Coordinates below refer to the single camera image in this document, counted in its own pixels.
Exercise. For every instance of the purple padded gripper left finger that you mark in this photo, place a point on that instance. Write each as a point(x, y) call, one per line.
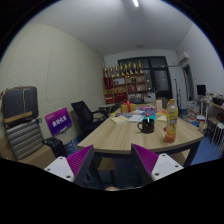
point(74, 167)

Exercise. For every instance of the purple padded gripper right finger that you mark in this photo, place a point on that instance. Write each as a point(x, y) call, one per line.
point(152, 166)

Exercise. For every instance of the black mug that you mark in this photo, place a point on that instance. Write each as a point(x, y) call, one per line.
point(146, 126)

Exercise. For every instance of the wooden conference table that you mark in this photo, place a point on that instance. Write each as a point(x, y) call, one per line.
point(115, 140)

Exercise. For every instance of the white papers on table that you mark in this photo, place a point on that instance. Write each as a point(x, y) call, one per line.
point(136, 118)

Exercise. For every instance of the purple sign board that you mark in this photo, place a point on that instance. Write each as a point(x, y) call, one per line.
point(58, 121)

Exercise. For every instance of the black office chair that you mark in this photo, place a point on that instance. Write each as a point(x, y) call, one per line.
point(86, 117)

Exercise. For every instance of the yellow notebook on table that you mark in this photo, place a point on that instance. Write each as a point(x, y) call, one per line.
point(119, 119)

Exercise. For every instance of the orange juice plastic bottle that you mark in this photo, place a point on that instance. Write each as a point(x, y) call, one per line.
point(172, 117)

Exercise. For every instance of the silver ribbed suitcase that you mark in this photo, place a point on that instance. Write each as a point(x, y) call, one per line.
point(25, 138)

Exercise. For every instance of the yellow box on table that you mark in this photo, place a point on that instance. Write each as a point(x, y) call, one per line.
point(125, 108)

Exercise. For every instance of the white stool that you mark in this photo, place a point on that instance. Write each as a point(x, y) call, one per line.
point(219, 129)

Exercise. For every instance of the side desk at right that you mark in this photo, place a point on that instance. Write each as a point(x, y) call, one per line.
point(208, 113)

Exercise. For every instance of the wooden trophy shelf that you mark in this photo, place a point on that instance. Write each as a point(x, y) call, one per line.
point(124, 82)

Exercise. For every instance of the computer monitor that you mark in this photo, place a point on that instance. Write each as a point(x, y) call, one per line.
point(201, 90)

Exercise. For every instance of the dark suitcase with straps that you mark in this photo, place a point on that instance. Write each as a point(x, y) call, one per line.
point(19, 105)

